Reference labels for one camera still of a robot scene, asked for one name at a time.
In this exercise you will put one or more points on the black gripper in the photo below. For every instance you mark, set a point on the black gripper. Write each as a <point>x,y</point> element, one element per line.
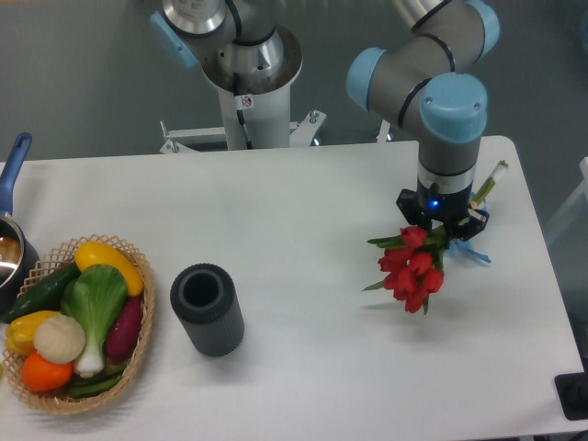
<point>443,198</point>

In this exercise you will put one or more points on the red tulip bouquet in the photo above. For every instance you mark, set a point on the red tulip bouquet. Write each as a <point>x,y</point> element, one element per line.
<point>413,260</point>

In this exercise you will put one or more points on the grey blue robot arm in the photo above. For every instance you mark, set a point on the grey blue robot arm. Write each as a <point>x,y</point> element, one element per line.
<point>423,89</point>

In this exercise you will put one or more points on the black device at table edge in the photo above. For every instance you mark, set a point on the black device at table edge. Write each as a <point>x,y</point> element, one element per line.
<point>572,392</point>

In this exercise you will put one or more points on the dark grey ribbed vase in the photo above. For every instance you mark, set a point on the dark grey ribbed vase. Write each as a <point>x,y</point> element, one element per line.
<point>204,300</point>

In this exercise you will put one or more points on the purple eggplant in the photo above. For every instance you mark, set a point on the purple eggplant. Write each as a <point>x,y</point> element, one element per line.
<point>124,334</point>

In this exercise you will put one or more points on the green bok choy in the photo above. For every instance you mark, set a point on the green bok choy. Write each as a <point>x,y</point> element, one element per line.
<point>95,300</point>

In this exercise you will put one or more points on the woven wicker basket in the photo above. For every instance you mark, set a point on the woven wicker basket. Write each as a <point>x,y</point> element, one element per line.
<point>86,252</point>

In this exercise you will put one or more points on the green bean pods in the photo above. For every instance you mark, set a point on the green bean pods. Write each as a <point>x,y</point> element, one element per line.
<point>96,385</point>

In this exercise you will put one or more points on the cream white garlic bulb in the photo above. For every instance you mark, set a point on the cream white garlic bulb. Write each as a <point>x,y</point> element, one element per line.
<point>59,339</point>

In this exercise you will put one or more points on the green cucumber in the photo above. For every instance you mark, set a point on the green cucumber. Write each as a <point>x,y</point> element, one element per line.
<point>45,295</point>

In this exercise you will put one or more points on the orange fruit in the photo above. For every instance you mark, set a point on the orange fruit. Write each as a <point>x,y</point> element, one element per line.
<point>41,375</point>

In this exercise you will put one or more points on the yellow bell pepper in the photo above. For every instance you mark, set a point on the yellow bell pepper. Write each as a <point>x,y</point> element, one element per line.
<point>20,332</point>

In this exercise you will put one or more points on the white frame at right edge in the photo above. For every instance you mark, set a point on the white frame at right edge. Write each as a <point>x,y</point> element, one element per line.
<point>569,210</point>

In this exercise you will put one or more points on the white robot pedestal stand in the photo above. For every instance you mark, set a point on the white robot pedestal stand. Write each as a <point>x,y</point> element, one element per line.
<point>253,85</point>

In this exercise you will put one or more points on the blue handled saucepan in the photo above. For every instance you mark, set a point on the blue handled saucepan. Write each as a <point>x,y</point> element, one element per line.
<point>18,256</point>

